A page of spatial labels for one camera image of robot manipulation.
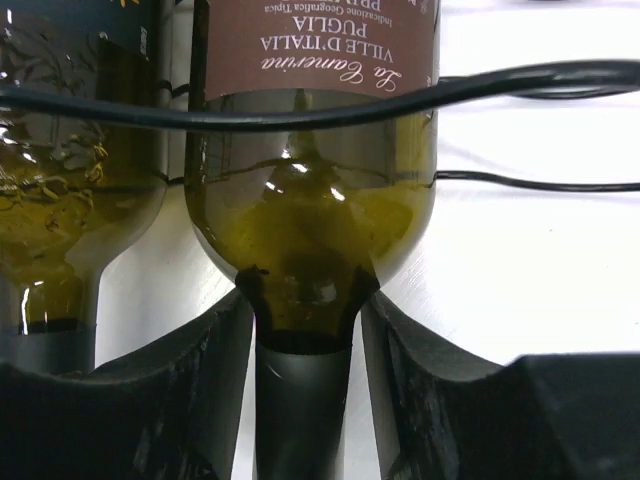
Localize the green bottle white label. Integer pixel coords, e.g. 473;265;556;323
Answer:
1;1;168;375

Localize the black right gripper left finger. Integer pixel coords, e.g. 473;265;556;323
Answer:
1;291;253;479

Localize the green bottle brown label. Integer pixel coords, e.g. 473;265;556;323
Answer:
185;1;440;479

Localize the black wire wine rack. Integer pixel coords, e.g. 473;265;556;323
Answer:
0;59;640;194

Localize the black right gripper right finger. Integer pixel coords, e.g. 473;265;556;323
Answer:
361;294;639;479

